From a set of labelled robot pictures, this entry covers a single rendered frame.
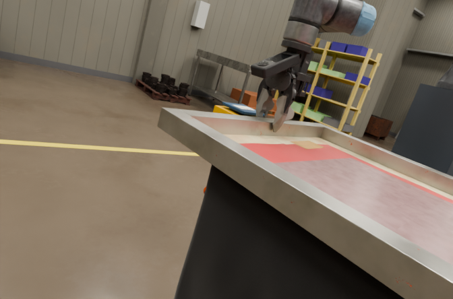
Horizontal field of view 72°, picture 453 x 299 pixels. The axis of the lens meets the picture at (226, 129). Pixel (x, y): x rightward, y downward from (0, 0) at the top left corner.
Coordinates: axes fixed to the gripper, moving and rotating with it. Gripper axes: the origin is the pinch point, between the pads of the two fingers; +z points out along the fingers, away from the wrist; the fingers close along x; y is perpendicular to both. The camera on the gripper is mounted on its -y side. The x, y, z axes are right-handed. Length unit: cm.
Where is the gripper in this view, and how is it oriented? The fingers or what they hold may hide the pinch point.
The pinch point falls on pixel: (265, 123)
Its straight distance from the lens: 76.9
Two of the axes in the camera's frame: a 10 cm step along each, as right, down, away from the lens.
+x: -6.5, -3.6, 6.7
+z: -2.8, 9.3, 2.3
